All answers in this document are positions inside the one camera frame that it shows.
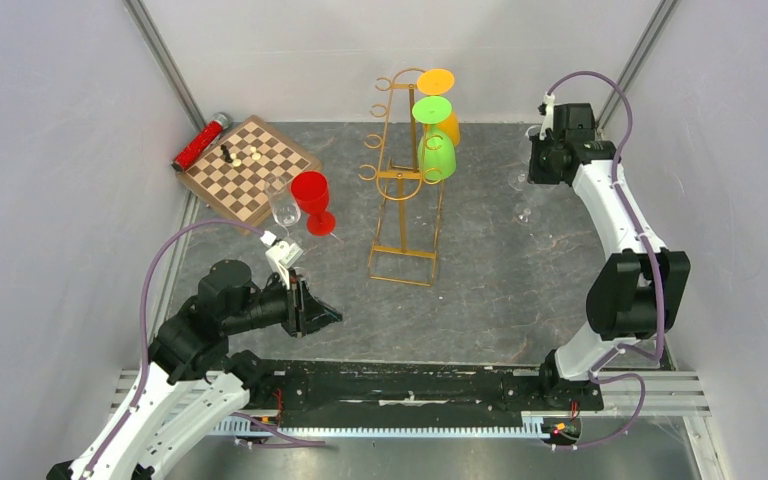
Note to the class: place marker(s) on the orange wine glass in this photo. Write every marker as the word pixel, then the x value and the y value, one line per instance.
pixel 435 108

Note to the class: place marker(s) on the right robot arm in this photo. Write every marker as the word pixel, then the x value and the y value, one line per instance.
pixel 634 300

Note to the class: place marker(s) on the gold wire glass rack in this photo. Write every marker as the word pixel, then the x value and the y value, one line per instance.
pixel 397 183

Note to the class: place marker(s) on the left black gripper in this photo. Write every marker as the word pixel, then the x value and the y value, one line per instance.
pixel 306 314

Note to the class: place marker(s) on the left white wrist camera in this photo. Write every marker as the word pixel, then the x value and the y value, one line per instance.
pixel 281 254

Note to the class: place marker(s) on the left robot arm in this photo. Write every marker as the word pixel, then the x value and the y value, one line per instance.
pixel 192 381

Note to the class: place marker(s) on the wooden chessboard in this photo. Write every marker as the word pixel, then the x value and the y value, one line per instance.
pixel 236 193

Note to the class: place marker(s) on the red glitter tube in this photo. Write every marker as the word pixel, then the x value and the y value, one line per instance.
pixel 187 157

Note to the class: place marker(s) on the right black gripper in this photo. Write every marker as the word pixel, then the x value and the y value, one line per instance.
pixel 537 174

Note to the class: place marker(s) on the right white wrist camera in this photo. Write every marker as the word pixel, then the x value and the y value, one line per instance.
pixel 547 111

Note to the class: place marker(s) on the green wine glass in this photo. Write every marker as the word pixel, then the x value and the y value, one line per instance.
pixel 437 157

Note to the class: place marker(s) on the clear back wine glass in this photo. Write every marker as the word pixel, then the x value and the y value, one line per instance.
pixel 525 215

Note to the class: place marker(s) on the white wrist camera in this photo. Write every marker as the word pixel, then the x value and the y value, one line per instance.
pixel 547 111
pixel 281 254

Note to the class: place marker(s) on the red wine glass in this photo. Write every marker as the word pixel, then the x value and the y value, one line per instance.
pixel 310 189

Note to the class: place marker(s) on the black chess piece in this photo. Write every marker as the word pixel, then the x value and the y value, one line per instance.
pixel 226 154

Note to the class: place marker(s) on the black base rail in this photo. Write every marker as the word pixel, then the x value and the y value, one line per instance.
pixel 414 398

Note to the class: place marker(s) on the clear green-rimmed wine glass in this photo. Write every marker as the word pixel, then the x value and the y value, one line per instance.
pixel 299 264

